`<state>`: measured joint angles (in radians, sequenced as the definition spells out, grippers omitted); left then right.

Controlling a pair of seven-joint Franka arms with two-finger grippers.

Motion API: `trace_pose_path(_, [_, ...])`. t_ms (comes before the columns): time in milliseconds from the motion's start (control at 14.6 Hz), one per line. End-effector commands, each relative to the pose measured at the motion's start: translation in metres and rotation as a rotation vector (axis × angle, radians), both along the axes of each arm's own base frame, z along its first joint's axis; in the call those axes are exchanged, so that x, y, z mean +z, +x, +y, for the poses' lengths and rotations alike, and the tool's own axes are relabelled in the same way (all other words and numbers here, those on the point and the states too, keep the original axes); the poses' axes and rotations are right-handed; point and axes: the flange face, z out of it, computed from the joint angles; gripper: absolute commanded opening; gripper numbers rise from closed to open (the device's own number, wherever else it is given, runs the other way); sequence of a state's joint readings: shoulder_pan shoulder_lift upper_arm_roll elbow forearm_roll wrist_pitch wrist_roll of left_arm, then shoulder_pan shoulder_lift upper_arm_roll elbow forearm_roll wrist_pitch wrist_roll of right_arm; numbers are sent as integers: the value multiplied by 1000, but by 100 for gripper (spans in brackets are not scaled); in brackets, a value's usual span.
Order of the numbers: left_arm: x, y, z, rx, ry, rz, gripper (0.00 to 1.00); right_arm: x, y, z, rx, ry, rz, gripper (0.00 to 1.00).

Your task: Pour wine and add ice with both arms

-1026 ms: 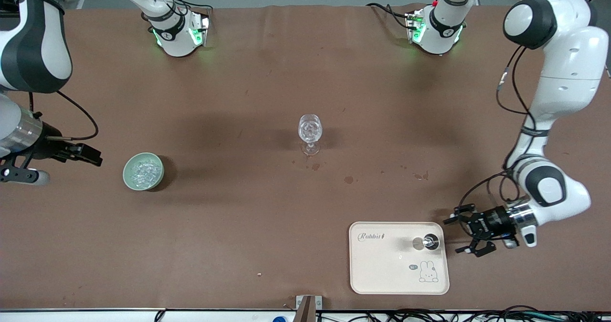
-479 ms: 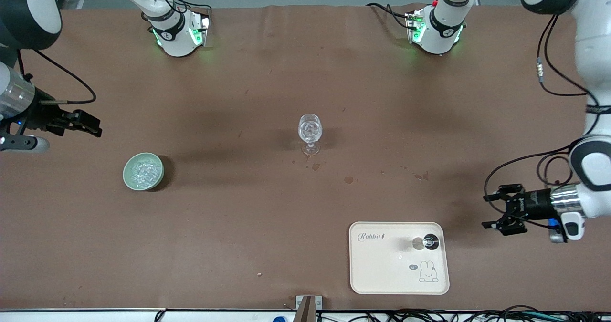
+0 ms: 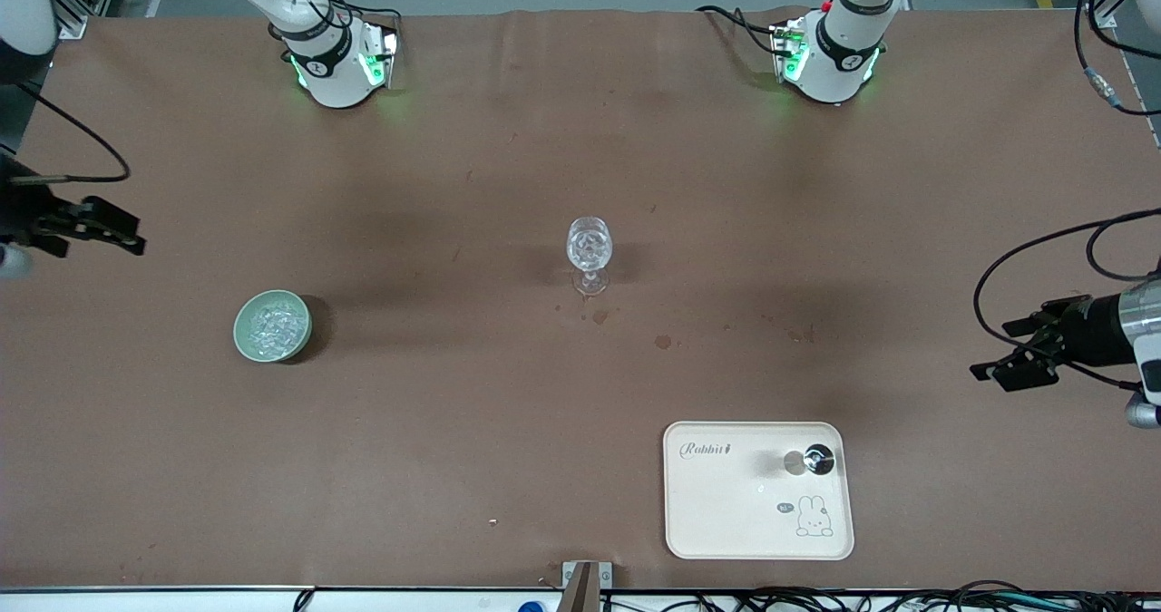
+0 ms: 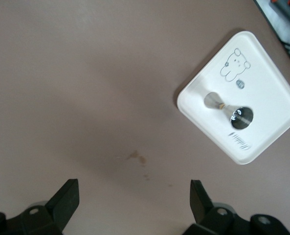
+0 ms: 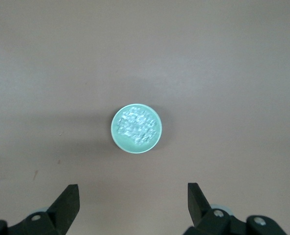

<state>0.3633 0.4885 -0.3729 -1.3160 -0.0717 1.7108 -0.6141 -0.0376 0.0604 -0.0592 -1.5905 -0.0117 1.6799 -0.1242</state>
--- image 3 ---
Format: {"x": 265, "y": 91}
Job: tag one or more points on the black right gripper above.
{"x": 20, "y": 214}

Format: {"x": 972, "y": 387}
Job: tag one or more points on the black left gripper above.
{"x": 1092, "y": 330}

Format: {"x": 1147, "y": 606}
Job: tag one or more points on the steel double jigger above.
{"x": 819, "y": 459}

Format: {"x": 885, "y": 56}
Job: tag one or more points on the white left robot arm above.
{"x": 834, "y": 59}

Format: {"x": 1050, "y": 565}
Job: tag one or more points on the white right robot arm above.
{"x": 336, "y": 77}

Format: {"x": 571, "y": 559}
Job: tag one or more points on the clear ice cubes pile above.
{"x": 275, "y": 329}

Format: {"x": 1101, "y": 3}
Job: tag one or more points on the clear stemmed wine glass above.
{"x": 590, "y": 249}

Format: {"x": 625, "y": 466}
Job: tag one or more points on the pale green ceramic bowl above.
{"x": 239, "y": 331}

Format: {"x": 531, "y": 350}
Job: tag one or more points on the cream tray with rabbit print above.
{"x": 726, "y": 512}

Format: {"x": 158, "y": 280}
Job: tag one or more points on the brown table cover sheet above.
{"x": 544, "y": 412}

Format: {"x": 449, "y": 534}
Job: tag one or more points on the blue bottle cap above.
{"x": 531, "y": 607}

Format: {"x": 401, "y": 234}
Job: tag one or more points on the aluminium frame profile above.
{"x": 1107, "y": 15}
{"x": 71, "y": 14}

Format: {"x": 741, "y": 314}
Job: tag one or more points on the aluminium camera mount post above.
{"x": 585, "y": 585}

